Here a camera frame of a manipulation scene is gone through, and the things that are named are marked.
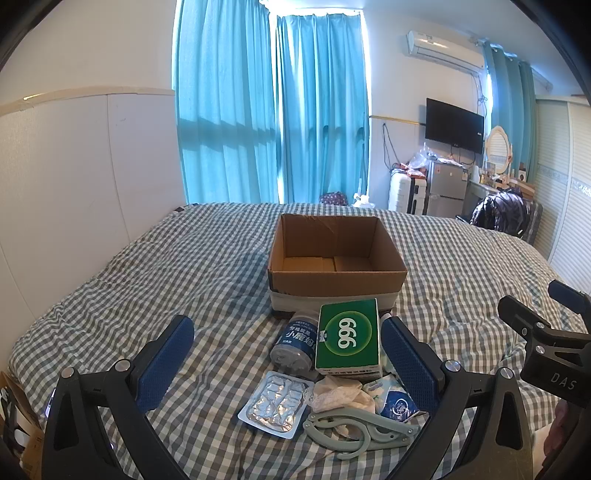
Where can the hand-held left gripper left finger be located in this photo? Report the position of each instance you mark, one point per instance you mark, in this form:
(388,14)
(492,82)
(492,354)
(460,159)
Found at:
(171,355)

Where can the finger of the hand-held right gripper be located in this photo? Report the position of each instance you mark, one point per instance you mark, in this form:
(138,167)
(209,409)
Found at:
(521,318)
(570,295)

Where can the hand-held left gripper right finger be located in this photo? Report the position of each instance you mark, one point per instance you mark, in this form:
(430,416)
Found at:
(406,360)

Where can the blue white tissue pack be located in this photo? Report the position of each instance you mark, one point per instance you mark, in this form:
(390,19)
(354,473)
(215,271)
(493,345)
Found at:
(397,406)

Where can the green medicine box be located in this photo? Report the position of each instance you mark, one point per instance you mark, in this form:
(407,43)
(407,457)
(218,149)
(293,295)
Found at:
(346,337)

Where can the beige plastic bag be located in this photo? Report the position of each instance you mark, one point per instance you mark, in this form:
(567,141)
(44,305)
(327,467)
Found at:
(339,392)

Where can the blue label dental floss jar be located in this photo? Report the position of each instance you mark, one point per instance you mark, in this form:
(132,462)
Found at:
(295,344)

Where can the cardboard box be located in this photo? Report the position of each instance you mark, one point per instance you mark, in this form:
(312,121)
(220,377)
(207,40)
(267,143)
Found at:
(323,282)

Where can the person's right hand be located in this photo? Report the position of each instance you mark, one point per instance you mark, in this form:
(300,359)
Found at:
(570,434)

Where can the green folding hanger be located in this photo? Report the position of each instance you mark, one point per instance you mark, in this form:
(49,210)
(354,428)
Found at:
(323,422)

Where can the black jacket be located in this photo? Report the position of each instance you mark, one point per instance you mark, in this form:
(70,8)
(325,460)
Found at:
(501,214)

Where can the white louvred wardrobe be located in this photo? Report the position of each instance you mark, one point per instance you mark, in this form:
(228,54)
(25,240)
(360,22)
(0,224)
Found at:
(565,184)

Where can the silver pill blister pack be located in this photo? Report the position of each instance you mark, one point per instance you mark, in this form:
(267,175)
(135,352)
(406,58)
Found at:
(272,406)

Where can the silver refrigerator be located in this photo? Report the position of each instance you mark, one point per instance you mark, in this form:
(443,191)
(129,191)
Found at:
(445,189)

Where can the oval white framed mirror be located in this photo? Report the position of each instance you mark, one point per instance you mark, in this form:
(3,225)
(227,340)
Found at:
(499,147)

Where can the white suitcase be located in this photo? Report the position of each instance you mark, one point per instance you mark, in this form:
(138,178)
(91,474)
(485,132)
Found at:
(398,194)

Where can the brown carton beside bed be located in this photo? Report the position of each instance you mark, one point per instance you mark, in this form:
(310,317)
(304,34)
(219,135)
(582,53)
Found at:
(21,429)

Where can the dark floral bag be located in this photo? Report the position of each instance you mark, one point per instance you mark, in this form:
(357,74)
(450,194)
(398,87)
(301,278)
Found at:
(333,198)

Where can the clear plastic bags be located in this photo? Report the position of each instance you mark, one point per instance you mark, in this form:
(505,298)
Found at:
(420,157)

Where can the narrow blue curtain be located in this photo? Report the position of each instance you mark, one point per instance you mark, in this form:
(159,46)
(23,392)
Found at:
(508,101)

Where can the wide blue window curtain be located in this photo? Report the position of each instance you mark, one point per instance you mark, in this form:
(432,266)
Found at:
(221,101)

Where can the white air conditioner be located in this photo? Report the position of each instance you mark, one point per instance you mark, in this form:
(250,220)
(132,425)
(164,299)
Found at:
(443,48)

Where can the black wall television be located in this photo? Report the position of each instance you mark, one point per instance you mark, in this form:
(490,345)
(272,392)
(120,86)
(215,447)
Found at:
(455,124)

